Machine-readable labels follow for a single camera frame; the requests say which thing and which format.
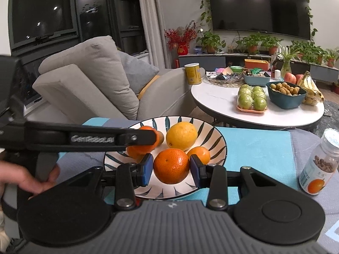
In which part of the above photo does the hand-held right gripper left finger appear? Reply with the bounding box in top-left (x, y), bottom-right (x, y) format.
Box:
top-left (57, 153), bottom-right (154, 209)

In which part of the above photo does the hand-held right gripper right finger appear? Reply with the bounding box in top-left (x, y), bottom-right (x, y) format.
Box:
top-left (190, 155), bottom-right (280, 209)

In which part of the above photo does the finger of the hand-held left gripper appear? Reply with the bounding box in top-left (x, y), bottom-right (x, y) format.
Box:
top-left (118, 128), bottom-right (159, 148)

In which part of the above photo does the white blue striped bowl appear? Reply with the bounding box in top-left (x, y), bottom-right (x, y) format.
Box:
top-left (104, 116), bottom-right (228, 199)

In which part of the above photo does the yellow citrus fruit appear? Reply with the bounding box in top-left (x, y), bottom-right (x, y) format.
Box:
top-left (166, 122), bottom-right (198, 152)

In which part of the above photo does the person's left hand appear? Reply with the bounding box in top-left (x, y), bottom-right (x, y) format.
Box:
top-left (0, 160), bottom-right (60, 200)

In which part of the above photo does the yellow cushion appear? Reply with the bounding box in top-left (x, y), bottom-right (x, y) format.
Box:
top-left (138, 75), bottom-right (161, 100)

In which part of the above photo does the blue grey tablecloth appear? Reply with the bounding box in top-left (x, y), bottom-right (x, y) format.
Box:
top-left (57, 116), bottom-right (339, 254)

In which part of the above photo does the grey cushion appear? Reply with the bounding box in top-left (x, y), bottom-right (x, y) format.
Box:
top-left (118, 50), bottom-right (160, 96)

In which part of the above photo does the white round coffee table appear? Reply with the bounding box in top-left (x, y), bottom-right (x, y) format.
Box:
top-left (191, 77), bottom-right (325, 131)

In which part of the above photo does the beige sofa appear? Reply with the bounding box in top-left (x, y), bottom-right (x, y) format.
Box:
top-left (33, 36), bottom-right (192, 122)

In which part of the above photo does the yellow can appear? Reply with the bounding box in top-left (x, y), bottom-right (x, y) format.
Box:
top-left (185, 63), bottom-right (201, 86)

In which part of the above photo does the pack of green apples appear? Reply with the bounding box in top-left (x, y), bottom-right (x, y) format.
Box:
top-left (236, 84), bottom-right (268, 114)

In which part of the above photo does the tray of snacks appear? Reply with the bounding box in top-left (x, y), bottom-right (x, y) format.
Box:
top-left (205, 70), bottom-right (244, 88)

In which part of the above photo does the beige bag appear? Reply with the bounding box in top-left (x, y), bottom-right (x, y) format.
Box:
top-left (0, 206), bottom-right (11, 248)

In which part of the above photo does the grey television cabinet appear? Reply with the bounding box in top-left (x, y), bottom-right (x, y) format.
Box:
top-left (178, 53), bottom-right (339, 85)

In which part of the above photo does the red berry plant in vase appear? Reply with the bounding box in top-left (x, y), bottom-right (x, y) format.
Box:
top-left (164, 21), bottom-right (198, 56)

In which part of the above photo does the teal basket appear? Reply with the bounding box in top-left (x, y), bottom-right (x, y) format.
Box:
top-left (243, 70), bottom-right (271, 86)

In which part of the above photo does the teal bowl of longans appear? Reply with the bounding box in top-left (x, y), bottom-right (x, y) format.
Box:
top-left (266, 81), bottom-right (307, 109)

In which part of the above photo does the potted green plant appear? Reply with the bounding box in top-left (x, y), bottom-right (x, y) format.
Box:
top-left (197, 30), bottom-right (225, 54)
top-left (238, 33), bottom-right (265, 55)
top-left (324, 48), bottom-right (339, 68)
top-left (291, 40), bottom-right (327, 63)
top-left (262, 36), bottom-right (283, 56)

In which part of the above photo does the white curtain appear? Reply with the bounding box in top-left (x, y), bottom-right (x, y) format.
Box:
top-left (136, 0), bottom-right (172, 69)

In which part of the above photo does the orange box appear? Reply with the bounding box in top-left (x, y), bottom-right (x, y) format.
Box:
top-left (244, 59), bottom-right (269, 70)

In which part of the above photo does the clear bottle with orange label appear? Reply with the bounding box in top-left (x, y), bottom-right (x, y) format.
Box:
top-left (299, 128), bottom-right (339, 197)

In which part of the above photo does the dark window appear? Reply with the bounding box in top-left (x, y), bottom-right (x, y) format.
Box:
top-left (8, 0), bottom-right (146, 56)

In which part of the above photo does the banana bunch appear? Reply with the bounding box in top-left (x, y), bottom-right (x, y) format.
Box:
top-left (298, 71), bottom-right (325, 106)

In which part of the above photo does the glass vase with plant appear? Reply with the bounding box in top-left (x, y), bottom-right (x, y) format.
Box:
top-left (278, 46), bottom-right (295, 78)

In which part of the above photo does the dark marble table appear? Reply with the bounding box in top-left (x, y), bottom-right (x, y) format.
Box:
top-left (311, 99), bottom-right (339, 138)

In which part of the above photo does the green ivy vine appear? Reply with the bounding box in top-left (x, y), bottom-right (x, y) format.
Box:
top-left (199, 0), bottom-right (318, 41)

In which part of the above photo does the black television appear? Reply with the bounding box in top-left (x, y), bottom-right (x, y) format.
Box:
top-left (210, 0), bottom-right (311, 40)

